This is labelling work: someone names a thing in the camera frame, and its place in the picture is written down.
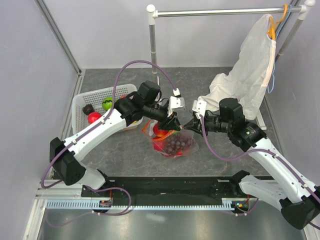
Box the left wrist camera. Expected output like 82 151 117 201
167 88 186 117

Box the orange hanger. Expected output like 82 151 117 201
266 4 289 41

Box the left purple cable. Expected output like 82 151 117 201
39 59 180 190

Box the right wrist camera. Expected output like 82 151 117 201
191 100 207 119

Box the blue hanger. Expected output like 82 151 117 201
267 4 292 94

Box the white cable duct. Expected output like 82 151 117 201
46 199 237 211

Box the red yellow apple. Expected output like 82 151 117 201
152 123 168 138

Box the clear zip top bag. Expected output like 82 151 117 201
141 120 199 159

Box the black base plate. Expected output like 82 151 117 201
79 174 261 207

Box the red tomato toy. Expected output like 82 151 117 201
87 111 102 124

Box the silver clothes rack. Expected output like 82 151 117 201
146 0 316 130

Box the white plastic basket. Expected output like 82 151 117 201
71 84 143 135

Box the dark brown fruit toy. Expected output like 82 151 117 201
82 104 95 116

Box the white shirt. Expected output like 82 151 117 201
198 14 276 121

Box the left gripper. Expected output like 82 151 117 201
143 102 181 132

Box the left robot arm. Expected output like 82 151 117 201
49 81 185 197

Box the green watermelon toy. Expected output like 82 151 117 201
101 96 116 111

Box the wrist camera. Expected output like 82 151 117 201
191 100 207 119
167 88 186 117

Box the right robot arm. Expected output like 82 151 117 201
184 98 320 230

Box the purple grape bunch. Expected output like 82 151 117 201
163 133 193 153

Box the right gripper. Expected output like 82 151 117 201
184 110 232 137

